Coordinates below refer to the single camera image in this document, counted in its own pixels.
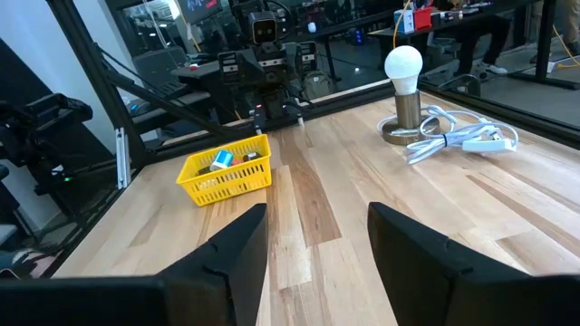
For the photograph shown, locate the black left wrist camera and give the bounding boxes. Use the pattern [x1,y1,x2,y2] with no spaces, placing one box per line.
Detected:
[247,10,279,46]

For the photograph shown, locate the white bulb brass lamp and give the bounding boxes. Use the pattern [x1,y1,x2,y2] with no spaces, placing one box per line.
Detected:
[376,44,441,147]

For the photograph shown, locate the dark wall screen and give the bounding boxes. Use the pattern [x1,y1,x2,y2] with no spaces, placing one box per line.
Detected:
[175,0,224,24]

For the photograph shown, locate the grey backpack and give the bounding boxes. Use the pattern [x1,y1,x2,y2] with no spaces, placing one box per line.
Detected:
[302,71,334,99]

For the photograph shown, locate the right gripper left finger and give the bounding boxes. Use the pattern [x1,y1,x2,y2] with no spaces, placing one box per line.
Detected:
[156,202,269,326]

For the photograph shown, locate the white power cord with switch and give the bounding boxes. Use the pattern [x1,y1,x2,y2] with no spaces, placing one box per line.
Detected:
[377,104,521,165]

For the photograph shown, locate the white frame bracket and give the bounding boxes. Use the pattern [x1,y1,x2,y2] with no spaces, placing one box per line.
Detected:
[114,126,132,190]

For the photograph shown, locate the red box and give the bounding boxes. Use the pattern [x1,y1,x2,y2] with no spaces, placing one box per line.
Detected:
[412,6,434,31]

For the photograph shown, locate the blue and white box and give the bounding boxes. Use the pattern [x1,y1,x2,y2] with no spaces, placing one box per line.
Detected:
[392,8,416,35]

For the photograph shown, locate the yellow plastic basket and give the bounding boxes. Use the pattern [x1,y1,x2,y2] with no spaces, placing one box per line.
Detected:
[175,133,273,207]

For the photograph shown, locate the blue spool white ends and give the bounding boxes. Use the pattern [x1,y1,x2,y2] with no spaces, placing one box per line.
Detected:
[208,149,236,172]

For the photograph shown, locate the black table leg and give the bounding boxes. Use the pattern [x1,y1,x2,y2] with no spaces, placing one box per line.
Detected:
[507,0,580,91]

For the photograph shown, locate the person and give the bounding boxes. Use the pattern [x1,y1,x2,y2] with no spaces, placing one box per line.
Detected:
[527,0,580,64]
[470,13,513,76]

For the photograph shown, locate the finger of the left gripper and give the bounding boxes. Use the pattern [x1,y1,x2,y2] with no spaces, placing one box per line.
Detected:
[252,103,267,136]
[284,100,305,129]

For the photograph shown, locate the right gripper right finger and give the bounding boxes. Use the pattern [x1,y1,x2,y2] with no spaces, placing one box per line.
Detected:
[367,201,475,326]

